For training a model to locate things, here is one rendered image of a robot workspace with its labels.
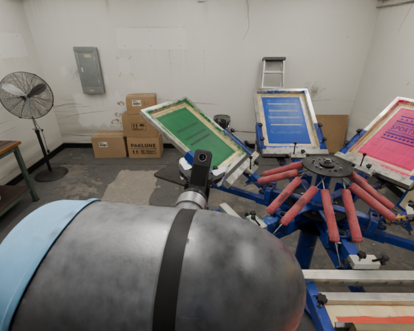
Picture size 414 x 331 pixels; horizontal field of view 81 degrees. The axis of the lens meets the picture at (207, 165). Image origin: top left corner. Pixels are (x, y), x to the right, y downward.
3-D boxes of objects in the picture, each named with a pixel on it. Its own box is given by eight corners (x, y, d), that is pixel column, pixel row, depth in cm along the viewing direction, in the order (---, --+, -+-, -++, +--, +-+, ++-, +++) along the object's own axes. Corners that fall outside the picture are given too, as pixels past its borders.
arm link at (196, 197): (174, 197, 56) (209, 203, 55) (179, 186, 60) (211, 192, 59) (172, 221, 59) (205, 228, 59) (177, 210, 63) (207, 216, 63)
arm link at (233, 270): (366, 208, 15) (263, 243, 60) (189, 194, 16) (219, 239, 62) (398, 464, 11) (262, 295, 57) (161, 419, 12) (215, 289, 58)
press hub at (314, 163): (324, 317, 198) (378, 174, 135) (276, 317, 198) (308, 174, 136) (307, 276, 232) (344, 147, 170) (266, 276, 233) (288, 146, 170)
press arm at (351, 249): (368, 276, 118) (372, 269, 116) (356, 276, 118) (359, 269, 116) (350, 249, 133) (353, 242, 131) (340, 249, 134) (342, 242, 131)
